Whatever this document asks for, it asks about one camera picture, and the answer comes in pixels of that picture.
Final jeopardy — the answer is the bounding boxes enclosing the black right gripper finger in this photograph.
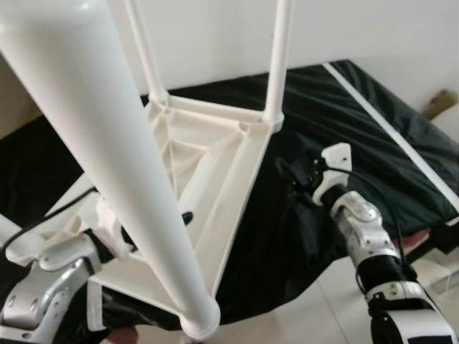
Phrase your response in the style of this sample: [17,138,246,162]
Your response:
[276,158,298,188]

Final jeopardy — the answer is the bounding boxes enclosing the cream plastic table top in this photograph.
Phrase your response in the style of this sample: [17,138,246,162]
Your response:
[86,97,284,338]

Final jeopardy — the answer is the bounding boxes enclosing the black table cloth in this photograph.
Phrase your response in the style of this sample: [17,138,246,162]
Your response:
[0,59,459,343]

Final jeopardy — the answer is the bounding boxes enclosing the pink slipper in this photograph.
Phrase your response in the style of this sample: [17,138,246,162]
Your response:
[108,328,141,344]
[402,231,435,252]

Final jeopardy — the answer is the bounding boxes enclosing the black metal stand leg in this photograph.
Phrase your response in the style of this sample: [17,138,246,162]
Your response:
[409,222,459,266]

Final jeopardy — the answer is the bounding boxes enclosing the white round object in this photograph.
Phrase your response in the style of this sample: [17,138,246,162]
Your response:
[436,107,459,144]

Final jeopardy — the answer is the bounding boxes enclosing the brown object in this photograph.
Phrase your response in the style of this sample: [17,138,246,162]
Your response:
[425,90,456,119]

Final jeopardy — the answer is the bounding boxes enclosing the white standing fan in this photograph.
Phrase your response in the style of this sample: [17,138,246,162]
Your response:
[429,265,459,332]

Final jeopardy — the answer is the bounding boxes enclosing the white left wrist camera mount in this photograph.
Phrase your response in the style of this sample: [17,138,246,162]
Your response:
[93,197,133,259]

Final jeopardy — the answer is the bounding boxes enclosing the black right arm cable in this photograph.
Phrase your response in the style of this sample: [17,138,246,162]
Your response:
[323,166,417,287]

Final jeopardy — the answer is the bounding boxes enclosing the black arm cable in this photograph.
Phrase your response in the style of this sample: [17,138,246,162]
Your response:
[0,188,98,252]
[323,166,417,287]

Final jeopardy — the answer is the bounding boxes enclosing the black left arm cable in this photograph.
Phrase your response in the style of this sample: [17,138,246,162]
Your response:
[0,188,98,252]

